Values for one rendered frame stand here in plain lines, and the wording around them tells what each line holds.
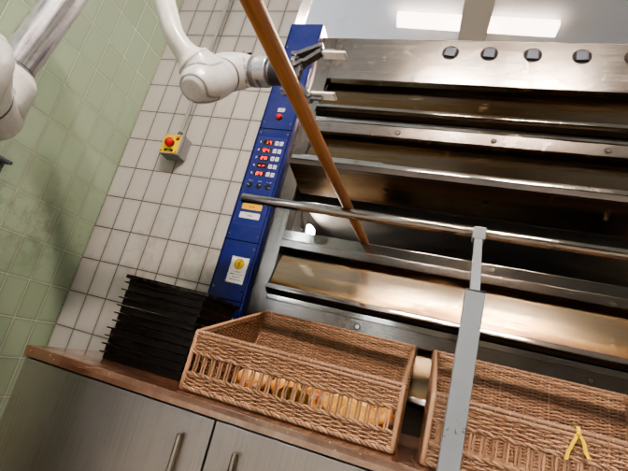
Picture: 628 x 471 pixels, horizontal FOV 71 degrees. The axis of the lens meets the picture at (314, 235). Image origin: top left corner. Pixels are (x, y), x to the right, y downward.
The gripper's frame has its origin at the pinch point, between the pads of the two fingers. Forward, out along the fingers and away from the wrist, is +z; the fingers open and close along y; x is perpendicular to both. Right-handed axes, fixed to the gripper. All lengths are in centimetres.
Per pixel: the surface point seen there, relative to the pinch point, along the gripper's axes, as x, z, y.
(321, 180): -49, -14, 11
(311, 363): -6, 10, 77
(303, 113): 30.6, 6.8, 31.7
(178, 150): -48, -81, 6
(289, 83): 40, 7, 32
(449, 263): -55, 38, 34
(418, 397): -53, 35, 80
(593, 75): -55, 77, -46
